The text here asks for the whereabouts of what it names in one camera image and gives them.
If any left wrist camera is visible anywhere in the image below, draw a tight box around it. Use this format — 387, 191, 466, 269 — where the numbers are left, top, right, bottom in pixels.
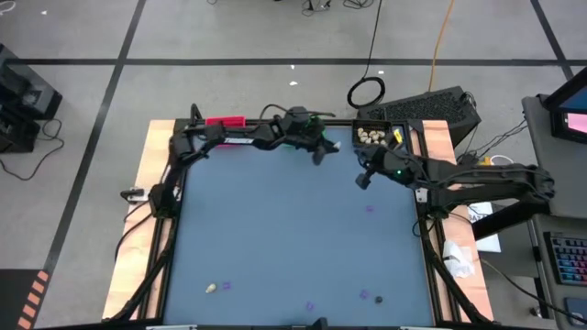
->
286, 106, 314, 126

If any red plastic basket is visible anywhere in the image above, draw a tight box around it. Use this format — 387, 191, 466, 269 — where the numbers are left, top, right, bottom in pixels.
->
205, 115, 248, 149

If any backlit keyboard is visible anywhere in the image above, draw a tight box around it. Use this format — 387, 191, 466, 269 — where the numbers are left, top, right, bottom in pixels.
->
543, 231, 587, 288

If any green plastic basket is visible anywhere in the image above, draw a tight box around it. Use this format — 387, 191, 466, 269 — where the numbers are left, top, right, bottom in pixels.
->
280, 116, 327, 149

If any wooden side board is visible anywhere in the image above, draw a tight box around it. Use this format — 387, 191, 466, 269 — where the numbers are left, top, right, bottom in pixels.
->
420, 119, 495, 322
101, 119, 184, 321

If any grey desk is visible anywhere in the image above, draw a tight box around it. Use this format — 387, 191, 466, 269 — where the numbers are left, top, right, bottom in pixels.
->
521, 93, 587, 219

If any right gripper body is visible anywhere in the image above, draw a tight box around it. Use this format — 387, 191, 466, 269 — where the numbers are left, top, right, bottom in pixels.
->
361, 148, 394, 180

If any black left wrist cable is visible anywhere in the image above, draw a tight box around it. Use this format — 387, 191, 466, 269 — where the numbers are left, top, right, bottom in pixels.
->
259, 103, 337, 124

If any yellow hanging cable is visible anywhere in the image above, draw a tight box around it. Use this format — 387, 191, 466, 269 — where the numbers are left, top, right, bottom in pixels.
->
427, 0, 457, 93

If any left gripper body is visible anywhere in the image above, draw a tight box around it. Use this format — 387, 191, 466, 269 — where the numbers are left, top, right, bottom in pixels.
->
291, 122, 329, 150

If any black equipment cart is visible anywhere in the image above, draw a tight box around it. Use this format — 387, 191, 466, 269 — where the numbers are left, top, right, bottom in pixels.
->
0, 43, 64, 155

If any white crumpled paper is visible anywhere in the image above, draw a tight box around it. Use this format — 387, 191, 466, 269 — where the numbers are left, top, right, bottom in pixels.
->
441, 238, 477, 280

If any black plastic basket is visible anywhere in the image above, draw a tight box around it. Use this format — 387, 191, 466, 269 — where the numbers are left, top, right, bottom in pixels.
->
350, 118, 394, 149

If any black coiled floor cable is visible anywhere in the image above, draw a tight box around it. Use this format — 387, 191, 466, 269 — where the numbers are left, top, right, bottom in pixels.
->
346, 0, 387, 110

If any black frame strut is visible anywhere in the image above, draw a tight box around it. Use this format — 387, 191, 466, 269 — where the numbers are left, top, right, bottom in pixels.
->
107, 214, 180, 322
419, 219, 494, 325

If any white printed sheet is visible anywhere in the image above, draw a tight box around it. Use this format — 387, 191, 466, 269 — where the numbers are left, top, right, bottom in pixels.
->
466, 201, 502, 254

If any computer monitor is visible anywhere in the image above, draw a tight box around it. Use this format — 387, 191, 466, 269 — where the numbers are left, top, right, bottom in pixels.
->
543, 66, 587, 146

